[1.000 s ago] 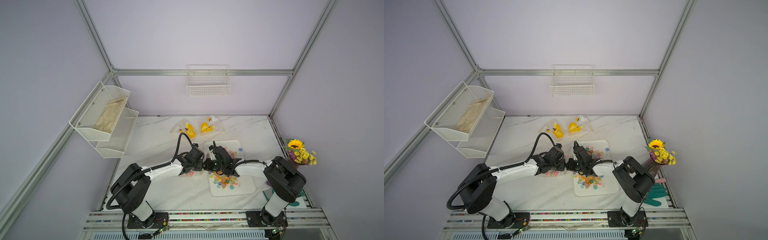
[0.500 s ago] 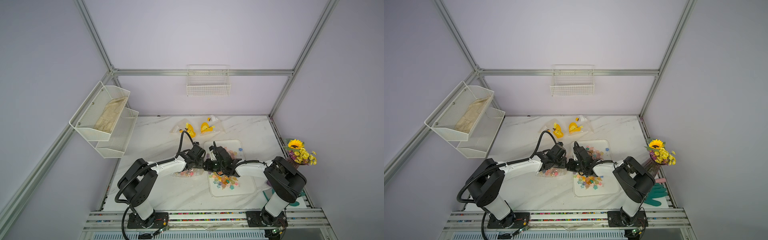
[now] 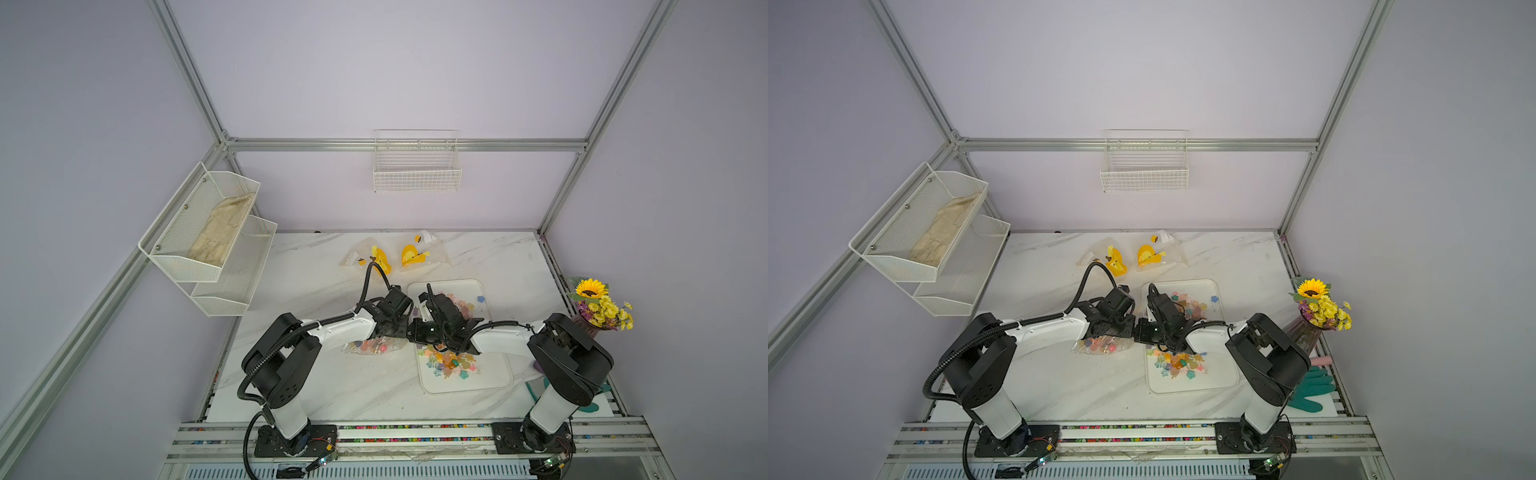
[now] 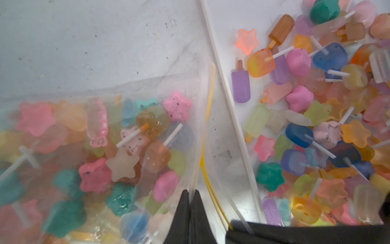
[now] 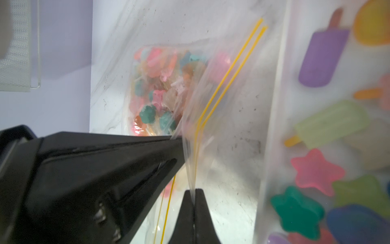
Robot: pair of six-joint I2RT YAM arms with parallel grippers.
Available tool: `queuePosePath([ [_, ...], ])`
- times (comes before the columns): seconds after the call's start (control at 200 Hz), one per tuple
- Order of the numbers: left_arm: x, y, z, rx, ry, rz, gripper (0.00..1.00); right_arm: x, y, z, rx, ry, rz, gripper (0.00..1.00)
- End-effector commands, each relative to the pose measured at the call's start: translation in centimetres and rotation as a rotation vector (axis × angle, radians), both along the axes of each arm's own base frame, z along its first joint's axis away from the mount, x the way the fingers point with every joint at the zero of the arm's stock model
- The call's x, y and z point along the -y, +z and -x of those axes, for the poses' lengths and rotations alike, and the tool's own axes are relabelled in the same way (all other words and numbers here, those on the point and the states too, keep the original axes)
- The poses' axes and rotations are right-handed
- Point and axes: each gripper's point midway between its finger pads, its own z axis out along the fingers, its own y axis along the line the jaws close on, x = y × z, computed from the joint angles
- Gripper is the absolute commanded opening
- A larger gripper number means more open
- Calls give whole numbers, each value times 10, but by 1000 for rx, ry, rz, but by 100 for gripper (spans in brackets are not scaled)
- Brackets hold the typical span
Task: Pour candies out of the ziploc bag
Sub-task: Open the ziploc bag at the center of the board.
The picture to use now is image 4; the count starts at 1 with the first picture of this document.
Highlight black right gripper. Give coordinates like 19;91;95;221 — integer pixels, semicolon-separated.
225;195;390;244

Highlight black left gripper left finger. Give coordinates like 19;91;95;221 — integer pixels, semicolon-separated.
164;190;191;244

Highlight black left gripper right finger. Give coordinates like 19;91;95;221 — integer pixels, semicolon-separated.
190;190;217;244

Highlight pile of candies on tray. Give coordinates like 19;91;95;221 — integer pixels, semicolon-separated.
231;0;390;228

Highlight white plastic tray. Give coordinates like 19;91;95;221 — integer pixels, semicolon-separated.
199;0;390;228

